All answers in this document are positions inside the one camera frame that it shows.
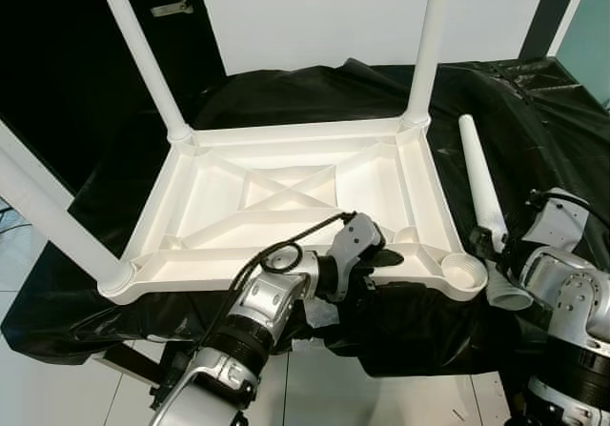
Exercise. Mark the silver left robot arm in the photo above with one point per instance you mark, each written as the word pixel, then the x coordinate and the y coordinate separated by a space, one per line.
pixel 257 312

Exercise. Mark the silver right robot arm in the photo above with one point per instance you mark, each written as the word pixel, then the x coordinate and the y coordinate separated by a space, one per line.
pixel 572 302

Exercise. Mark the black plastic cover sheet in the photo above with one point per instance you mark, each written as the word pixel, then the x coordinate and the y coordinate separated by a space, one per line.
pixel 543 121

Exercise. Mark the teal glass panel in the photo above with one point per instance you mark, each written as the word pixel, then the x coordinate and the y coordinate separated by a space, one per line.
pixel 589 35

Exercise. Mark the black door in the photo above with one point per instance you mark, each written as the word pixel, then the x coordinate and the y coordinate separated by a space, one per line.
pixel 57 54

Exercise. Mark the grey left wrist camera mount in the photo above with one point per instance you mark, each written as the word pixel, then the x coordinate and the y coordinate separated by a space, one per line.
pixel 357 240

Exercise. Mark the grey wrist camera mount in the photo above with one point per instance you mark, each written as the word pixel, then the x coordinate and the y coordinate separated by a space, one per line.
pixel 357 240
pixel 560 221

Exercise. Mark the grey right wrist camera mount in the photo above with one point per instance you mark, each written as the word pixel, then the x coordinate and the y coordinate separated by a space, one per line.
pixel 560 221

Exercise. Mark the black wall pillar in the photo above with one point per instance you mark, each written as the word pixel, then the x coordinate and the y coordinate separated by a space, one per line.
pixel 548 11

